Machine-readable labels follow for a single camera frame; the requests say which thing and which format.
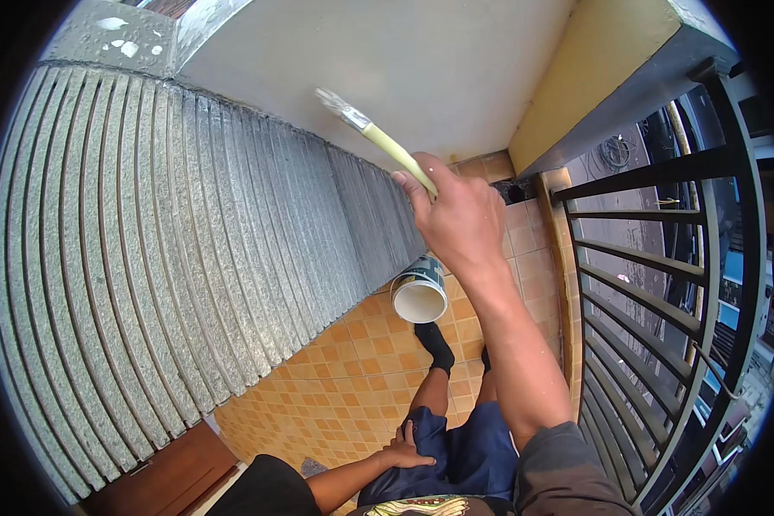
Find person's right hand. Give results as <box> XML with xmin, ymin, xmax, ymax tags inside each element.
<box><xmin>390</xmin><ymin>151</ymin><xmax>510</xmax><ymax>280</ymax></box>

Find person's left hand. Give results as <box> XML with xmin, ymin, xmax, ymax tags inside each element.
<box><xmin>382</xmin><ymin>419</ymin><xmax>438</xmax><ymax>470</ymax></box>

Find person's right thumb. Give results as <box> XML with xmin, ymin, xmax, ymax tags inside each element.
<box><xmin>390</xmin><ymin>169</ymin><xmax>437</xmax><ymax>223</ymax></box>

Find person's right fingers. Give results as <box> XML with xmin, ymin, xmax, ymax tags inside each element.
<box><xmin>412</xmin><ymin>151</ymin><xmax>472</xmax><ymax>197</ymax></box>

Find yellow handled paintbrush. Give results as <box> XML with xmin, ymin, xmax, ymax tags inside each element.
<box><xmin>315</xmin><ymin>87</ymin><xmax>439</xmax><ymax>198</ymax></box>

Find person's legs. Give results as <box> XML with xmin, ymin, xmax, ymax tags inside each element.
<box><xmin>357</xmin><ymin>321</ymin><xmax>521</xmax><ymax>508</ymax></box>

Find open white paint can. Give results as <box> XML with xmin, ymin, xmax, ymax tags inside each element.
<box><xmin>390</xmin><ymin>253</ymin><xmax>450</xmax><ymax>325</ymax></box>

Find person's body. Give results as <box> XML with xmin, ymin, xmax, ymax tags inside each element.
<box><xmin>206</xmin><ymin>422</ymin><xmax>642</xmax><ymax>516</ymax></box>

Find brown wooden door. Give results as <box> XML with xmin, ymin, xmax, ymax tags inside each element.
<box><xmin>79</xmin><ymin>421</ymin><xmax>247</xmax><ymax>516</ymax></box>

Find black metal railing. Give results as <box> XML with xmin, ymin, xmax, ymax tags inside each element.
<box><xmin>547</xmin><ymin>57</ymin><xmax>774</xmax><ymax>516</ymax></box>

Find coil of black cable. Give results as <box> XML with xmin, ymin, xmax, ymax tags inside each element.
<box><xmin>595</xmin><ymin>134</ymin><xmax>641</xmax><ymax>175</ymax></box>

